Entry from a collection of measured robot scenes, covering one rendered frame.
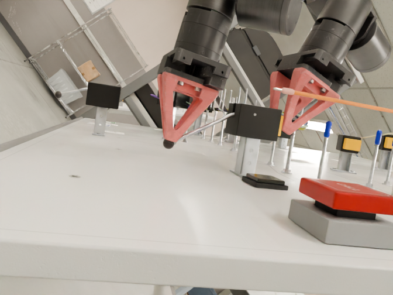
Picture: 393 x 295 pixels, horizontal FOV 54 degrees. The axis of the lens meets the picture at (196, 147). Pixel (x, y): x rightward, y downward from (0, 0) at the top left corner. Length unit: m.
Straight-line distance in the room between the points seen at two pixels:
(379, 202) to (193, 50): 0.26
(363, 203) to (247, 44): 1.35
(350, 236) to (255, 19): 0.26
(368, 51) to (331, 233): 0.37
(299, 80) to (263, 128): 0.07
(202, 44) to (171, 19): 7.65
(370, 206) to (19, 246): 0.21
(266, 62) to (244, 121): 1.14
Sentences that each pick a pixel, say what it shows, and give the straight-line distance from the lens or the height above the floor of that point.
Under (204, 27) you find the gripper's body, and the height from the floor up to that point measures 1.13.
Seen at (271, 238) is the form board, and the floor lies 1.03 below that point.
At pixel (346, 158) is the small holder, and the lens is 0.82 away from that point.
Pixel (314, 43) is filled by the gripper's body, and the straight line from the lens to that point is 0.53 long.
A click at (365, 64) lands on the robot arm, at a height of 1.32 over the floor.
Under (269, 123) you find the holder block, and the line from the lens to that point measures 0.48.
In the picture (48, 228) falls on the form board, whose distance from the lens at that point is 0.21.
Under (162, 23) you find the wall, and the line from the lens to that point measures 8.05.
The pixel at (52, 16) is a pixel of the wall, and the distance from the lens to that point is 8.07.
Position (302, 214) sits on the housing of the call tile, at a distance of 0.29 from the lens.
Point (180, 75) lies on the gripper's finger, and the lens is 0.44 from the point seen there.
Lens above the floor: 1.00
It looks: 5 degrees up
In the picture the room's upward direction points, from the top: 56 degrees clockwise
